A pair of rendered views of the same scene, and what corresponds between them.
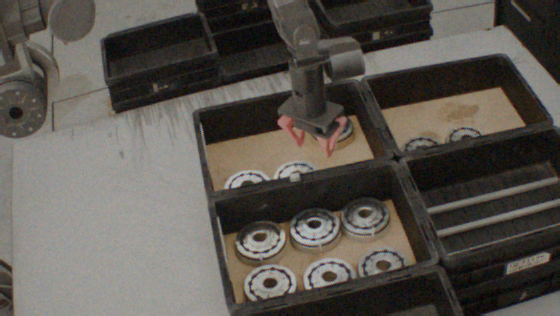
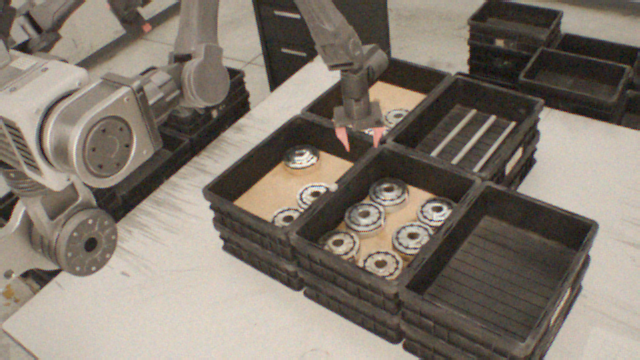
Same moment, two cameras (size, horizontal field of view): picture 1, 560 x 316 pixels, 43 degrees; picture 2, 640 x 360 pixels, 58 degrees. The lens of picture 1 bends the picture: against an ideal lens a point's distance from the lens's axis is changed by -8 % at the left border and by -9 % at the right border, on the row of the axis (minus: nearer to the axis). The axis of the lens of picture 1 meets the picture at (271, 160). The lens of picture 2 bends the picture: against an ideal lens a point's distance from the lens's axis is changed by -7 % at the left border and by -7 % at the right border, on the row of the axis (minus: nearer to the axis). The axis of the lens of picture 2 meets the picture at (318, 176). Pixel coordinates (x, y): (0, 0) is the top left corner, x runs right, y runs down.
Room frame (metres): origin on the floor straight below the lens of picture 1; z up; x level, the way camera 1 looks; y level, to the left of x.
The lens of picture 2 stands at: (0.29, 0.72, 1.91)
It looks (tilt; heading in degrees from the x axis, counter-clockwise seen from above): 39 degrees down; 320
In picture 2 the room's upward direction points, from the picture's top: 10 degrees counter-clockwise
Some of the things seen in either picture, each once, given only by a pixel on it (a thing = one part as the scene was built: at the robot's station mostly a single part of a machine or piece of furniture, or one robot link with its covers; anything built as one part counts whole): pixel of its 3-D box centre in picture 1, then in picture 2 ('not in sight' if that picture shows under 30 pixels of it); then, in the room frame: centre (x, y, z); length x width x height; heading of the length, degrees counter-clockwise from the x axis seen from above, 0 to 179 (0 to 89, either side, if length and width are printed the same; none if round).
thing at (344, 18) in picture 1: (372, 45); (204, 127); (2.42, -0.45, 0.37); 0.40 x 0.30 x 0.45; 99
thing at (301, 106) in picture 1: (309, 100); (357, 105); (1.07, -0.08, 1.18); 0.10 x 0.07 x 0.07; 48
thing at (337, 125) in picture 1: (321, 134); (368, 130); (1.06, -0.10, 1.11); 0.07 x 0.07 x 0.09; 48
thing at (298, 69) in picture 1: (309, 71); (355, 79); (1.07, -0.09, 1.24); 0.07 x 0.06 x 0.07; 99
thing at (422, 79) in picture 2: (456, 120); (380, 109); (1.33, -0.44, 0.87); 0.40 x 0.30 x 0.11; 95
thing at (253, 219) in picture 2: (288, 136); (292, 169); (1.29, -0.04, 0.92); 0.40 x 0.30 x 0.02; 95
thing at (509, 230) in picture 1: (504, 207); (467, 138); (1.03, -0.47, 0.87); 0.40 x 0.30 x 0.11; 95
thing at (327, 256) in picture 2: (319, 234); (388, 210); (1.00, -0.07, 0.92); 0.40 x 0.30 x 0.02; 95
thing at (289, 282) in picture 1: (270, 285); (380, 265); (0.94, 0.04, 0.86); 0.10 x 0.10 x 0.01
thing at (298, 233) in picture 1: (314, 226); (364, 215); (1.07, -0.07, 0.86); 0.10 x 0.10 x 0.01
